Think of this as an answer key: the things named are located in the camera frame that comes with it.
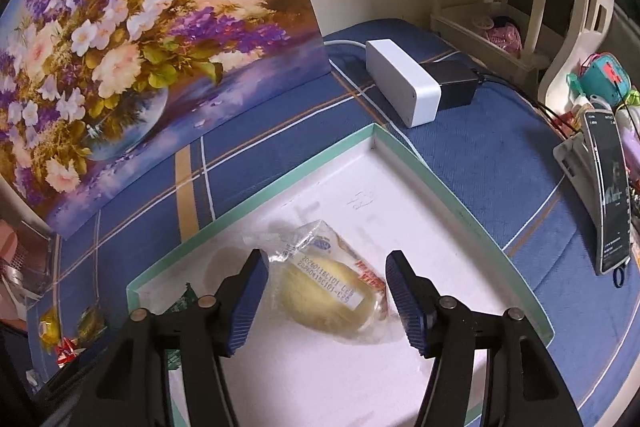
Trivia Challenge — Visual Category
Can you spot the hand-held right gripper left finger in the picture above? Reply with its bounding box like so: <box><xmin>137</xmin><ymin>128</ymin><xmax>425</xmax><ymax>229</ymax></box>
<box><xmin>47</xmin><ymin>249</ymin><xmax>271</xmax><ymax>427</ymax></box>

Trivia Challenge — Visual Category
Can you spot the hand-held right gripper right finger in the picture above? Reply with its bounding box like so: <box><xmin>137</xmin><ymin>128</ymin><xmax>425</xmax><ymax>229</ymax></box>
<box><xmin>385</xmin><ymin>250</ymin><xmax>586</xmax><ymax>427</ymax></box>

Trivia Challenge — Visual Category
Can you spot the clear-wrapped yellow cake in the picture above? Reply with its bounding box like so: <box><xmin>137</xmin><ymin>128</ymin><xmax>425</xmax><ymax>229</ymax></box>
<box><xmin>242</xmin><ymin>219</ymin><xmax>401</xmax><ymax>347</ymax></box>

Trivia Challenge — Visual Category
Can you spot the white cardboard box green rim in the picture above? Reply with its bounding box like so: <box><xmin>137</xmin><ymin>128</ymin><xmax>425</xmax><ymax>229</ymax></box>
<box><xmin>126</xmin><ymin>123</ymin><xmax>555</xmax><ymax>427</ymax></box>

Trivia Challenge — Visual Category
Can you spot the green snack packet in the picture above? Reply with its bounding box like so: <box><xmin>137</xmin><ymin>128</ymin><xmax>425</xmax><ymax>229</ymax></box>
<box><xmin>167</xmin><ymin>283</ymin><xmax>202</xmax><ymax>314</ymax></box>

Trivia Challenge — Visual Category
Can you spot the blue plaid tablecloth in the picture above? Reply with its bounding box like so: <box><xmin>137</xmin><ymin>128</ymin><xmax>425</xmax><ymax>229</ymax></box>
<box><xmin>25</xmin><ymin>19</ymin><xmax>640</xmax><ymax>427</ymax></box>

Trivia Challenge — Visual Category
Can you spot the yellow wrapped candy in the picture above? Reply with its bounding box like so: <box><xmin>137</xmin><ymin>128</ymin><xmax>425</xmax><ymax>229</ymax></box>
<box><xmin>40</xmin><ymin>306</ymin><xmax>108</xmax><ymax>353</ymax></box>

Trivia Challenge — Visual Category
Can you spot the white phone stand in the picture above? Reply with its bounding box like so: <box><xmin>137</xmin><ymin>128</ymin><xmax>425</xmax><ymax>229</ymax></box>
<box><xmin>552</xmin><ymin>132</ymin><xmax>601</xmax><ymax>220</ymax></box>

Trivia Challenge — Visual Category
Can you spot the white power strip box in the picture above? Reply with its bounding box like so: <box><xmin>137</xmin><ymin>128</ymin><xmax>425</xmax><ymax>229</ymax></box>
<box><xmin>365</xmin><ymin>39</ymin><xmax>443</xmax><ymax>128</ymax></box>

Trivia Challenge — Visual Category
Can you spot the black power adapter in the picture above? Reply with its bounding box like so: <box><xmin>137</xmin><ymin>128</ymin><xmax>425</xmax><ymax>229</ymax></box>
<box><xmin>420</xmin><ymin>60</ymin><xmax>480</xmax><ymax>110</ymax></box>

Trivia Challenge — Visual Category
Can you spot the smartphone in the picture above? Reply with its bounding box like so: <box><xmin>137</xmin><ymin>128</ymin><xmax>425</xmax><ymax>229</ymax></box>
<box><xmin>582</xmin><ymin>109</ymin><xmax>632</xmax><ymax>277</ymax></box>

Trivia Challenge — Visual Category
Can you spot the pink cloth item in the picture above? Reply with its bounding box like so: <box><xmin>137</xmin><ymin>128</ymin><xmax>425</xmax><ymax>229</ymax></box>
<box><xmin>487</xmin><ymin>19</ymin><xmax>523</xmax><ymax>55</ymax></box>

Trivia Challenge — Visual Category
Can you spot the flower painting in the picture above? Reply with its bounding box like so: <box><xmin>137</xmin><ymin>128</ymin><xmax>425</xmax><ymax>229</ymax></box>
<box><xmin>0</xmin><ymin>0</ymin><xmax>331</xmax><ymax>240</ymax></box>

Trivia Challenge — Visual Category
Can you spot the black cable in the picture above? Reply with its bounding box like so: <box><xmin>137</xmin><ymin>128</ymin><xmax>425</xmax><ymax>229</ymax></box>
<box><xmin>475</xmin><ymin>69</ymin><xmax>576</xmax><ymax>140</ymax></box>

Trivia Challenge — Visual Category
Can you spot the white cable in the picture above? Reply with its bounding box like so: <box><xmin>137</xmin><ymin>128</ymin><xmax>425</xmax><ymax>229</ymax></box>
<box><xmin>324</xmin><ymin>38</ymin><xmax>368</xmax><ymax>51</ymax></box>

